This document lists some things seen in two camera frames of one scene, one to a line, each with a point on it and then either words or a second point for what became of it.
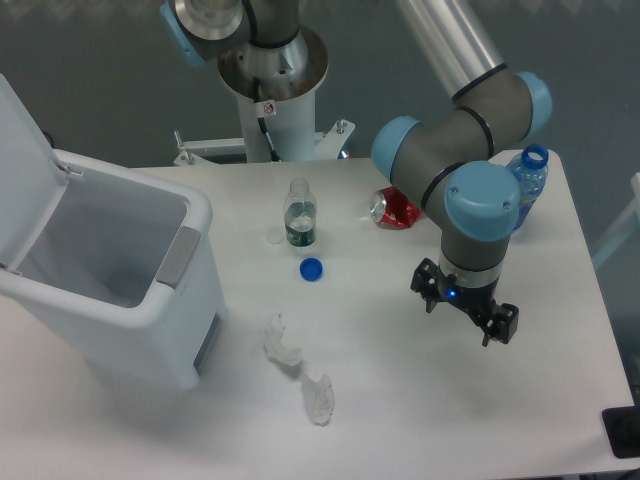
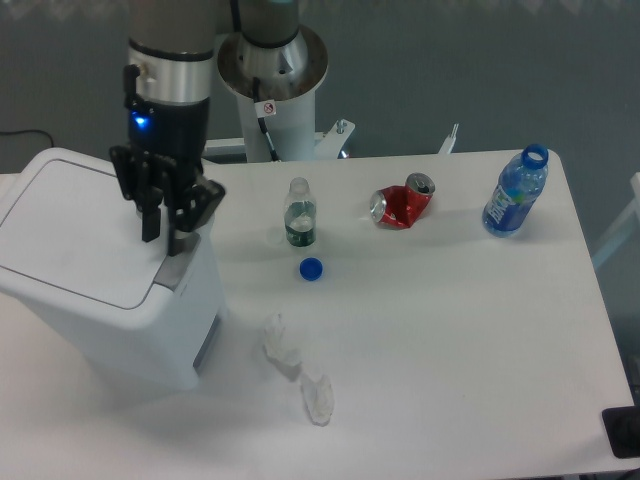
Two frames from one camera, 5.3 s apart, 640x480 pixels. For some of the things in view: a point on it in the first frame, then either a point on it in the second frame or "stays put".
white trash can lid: [31, 177] → [68, 234]
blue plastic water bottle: [531, 167] stays put
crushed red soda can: [392, 208] stays put
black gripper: [479, 302] → [171, 127]
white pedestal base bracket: [329, 145] stays put
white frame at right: [623, 228] stays put
